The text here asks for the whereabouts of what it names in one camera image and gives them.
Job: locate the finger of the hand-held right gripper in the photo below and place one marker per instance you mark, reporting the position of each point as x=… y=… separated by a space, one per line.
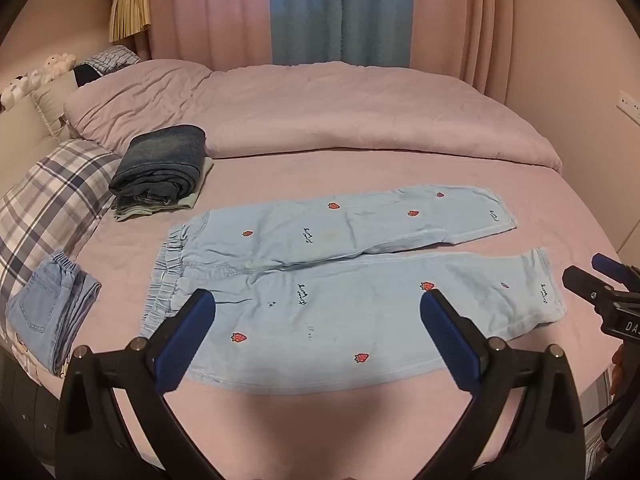
x=612 y=266
x=582 y=280

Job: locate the folded light blue jeans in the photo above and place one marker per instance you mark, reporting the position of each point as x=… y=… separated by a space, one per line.
x=47 y=305

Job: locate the person's right hand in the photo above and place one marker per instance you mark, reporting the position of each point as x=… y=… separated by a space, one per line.
x=617 y=367

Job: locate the folded pale green garment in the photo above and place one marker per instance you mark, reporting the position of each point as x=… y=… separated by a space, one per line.
x=199 y=187

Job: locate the checkered pillow at headboard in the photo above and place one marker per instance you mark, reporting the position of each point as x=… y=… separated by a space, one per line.
x=115 y=57

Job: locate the yellow tasselled cloth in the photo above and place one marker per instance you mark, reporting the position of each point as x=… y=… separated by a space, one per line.
x=130 y=10

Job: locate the dark bedside drawer cabinet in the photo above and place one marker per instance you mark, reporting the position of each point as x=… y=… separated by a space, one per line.
x=30 y=420

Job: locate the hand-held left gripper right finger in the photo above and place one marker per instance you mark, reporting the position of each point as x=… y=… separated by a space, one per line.
x=447 y=335

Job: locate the folded dark denim jeans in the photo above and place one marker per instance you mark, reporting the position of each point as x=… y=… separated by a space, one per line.
x=160 y=160

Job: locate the white wall socket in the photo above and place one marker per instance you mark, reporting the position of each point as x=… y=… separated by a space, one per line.
x=629 y=106

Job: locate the white and black plush toy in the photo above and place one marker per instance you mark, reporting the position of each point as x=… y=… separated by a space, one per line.
x=20 y=87

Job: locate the blue curtain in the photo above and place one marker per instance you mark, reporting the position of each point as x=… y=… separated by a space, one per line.
x=340 y=10

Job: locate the plaid pillow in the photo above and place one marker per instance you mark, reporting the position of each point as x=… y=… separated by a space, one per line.
x=55 y=195

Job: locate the light blue strawberry pants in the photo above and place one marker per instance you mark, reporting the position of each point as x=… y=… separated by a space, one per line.
x=300 y=320

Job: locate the pink duvet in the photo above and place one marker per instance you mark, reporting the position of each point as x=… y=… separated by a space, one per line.
x=325 y=110

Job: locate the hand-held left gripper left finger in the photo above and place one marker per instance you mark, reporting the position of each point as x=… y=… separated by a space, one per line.
x=187 y=335

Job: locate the cream cushion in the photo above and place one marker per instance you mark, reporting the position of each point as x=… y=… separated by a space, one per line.
x=50 y=105

